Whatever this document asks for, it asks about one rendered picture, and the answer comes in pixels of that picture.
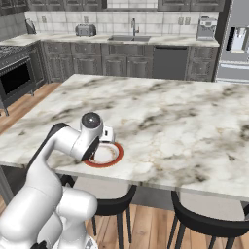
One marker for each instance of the black stool with pale seat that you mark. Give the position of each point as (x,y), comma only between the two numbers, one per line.
(207,222)
(113,202)

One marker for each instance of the grey narrow base cupboard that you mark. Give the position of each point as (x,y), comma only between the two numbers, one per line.
(201,63)

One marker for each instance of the grey base cupboards run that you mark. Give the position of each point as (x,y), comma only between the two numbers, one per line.
(97,61)

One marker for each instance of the steel fridge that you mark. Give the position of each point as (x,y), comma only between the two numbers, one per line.
(234,48)

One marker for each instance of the black and steel range oven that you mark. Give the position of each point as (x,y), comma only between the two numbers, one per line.
(14,76)

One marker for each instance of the grey wall socket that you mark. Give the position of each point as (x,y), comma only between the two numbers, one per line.
(43,19)
(187,20)
(86,19)
(181,20)

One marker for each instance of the steel tap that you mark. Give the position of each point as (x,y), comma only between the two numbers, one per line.
(133,27)

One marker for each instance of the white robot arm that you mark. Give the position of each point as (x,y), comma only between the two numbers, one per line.
(42,194)

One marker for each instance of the silver coffee machine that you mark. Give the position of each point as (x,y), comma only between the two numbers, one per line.
(206,29)

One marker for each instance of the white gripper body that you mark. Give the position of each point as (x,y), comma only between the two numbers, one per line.
(108,138)

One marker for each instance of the dark kettle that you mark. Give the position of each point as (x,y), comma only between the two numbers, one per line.
(30,27)

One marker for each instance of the dark grey dishwasher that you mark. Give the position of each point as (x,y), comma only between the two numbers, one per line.
(170,63)

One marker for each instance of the steel sink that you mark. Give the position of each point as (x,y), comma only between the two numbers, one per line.
(129,38)

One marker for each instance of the grey wall cupboards run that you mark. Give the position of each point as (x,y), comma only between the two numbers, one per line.
(191,4)
(64,4)

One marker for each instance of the silver toaster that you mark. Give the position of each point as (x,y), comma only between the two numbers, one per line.
(85,30)

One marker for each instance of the white plate with red rim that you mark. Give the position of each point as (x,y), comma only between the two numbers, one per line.
(108,154)

